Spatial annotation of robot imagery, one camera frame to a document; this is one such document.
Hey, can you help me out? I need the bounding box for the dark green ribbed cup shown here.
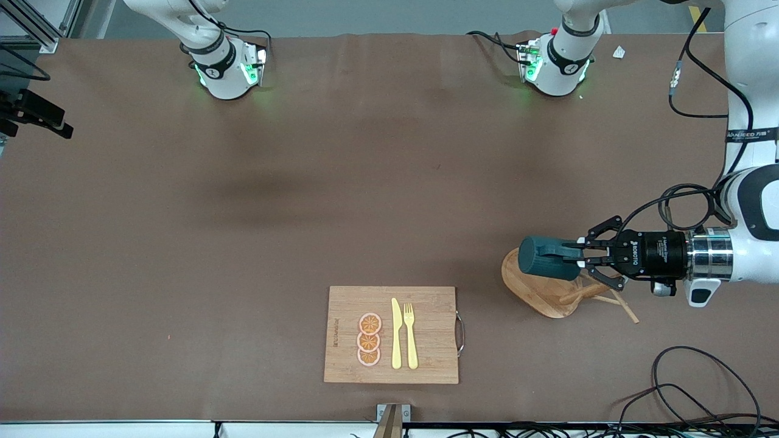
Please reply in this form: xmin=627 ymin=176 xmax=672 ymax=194
xmin=518 ymin=235 xmax=588 ymax=282

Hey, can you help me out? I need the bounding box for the wooden cutting board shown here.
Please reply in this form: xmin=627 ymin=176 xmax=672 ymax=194
xmin=323 ymin=285 xmax=467 ymax=385

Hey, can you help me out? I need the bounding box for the metal mounting bracket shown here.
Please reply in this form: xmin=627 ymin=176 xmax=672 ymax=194
xmin=376 ymin=403 xmax=412 ymax=424

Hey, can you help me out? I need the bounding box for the black cable along table edge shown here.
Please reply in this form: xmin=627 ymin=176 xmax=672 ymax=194
xmin=402 ymin=422 xmax=779 ymax=438

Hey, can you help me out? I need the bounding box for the black right arm base cable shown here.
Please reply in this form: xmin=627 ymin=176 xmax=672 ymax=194
xmin=189 ymin=0 xmax=273 ymax=58

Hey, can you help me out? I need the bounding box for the yellow plastic knife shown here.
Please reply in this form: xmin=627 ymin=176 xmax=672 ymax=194
xmin=391 ymin=297 xmax=403 ymax=370

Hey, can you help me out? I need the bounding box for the black cable large loop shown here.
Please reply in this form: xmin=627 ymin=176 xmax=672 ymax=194
xmin=651 ymin=346 xmax=763 ymax=426

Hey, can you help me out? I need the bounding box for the black cable small loop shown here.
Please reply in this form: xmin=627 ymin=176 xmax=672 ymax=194
xmin=618 ymin=383 xmax=731 ymax=438

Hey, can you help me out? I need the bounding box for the wooden mug rack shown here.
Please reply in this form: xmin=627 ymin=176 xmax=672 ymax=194
xmin=500 ymin=247 xmax=641 ymax=325

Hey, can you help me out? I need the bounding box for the aluminium frame profile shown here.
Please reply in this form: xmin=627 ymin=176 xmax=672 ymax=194
xmin=0 ymin=0 xmax=84 ymax=54

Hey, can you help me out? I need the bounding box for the brown table cover sheet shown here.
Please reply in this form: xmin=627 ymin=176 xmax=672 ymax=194
xmin=0 ymin=30 xmax=779 ymax=423

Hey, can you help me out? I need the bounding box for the black left arm base cable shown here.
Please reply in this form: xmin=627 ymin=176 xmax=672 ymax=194
xmin=466 ymin=30 xmax=530 ymax=64

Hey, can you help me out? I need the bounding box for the black arm base cable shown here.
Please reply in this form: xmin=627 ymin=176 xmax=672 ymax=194
xmin=466 ymin=30 xmax=530 ymax=64
xmin=189 ymin=0 xmax=273 ymax=58

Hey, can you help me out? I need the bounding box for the metal camera stand post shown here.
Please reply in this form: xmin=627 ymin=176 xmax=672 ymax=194
xmin=371 ymin=405 xmax=403 ymax=438

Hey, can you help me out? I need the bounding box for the yellow plastic fork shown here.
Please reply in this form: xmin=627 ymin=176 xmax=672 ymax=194
xmin=403 ymin=302 xmax=419 ymax=370

